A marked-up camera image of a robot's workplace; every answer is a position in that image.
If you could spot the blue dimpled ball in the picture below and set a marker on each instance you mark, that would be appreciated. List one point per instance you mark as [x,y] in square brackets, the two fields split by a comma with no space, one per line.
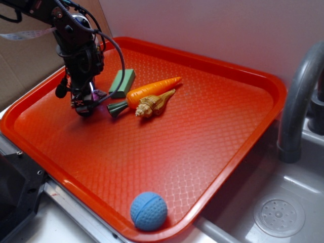
[148,211]

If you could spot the red plastic tray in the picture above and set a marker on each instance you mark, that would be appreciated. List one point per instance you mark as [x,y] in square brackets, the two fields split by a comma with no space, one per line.
[217,114]

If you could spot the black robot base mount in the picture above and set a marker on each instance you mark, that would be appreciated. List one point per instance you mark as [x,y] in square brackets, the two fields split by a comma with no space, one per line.
[22,181]

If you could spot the green rectangular block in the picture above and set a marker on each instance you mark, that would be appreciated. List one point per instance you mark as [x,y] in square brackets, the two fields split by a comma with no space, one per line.
[122,84]

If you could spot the brown cardboard panel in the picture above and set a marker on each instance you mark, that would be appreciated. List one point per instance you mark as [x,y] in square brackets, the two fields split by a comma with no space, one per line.
[26,63]

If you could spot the orange toy carrot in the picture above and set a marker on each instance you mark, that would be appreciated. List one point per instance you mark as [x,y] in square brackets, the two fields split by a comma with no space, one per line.
[134,96]

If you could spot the grey sink faucet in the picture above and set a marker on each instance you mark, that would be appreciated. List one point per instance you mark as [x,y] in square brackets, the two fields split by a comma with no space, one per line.
[305,93]

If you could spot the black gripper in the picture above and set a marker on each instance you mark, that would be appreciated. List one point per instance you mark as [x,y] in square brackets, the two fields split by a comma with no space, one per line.
[83,59]

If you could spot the grey sink drain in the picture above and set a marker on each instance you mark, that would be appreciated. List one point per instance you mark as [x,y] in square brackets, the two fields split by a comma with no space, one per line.
[279,215]

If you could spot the tan spiral seashell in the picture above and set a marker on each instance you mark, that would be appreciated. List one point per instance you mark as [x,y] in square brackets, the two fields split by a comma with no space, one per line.
[153,104]

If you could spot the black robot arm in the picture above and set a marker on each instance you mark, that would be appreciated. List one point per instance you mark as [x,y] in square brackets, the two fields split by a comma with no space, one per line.
[46,12]

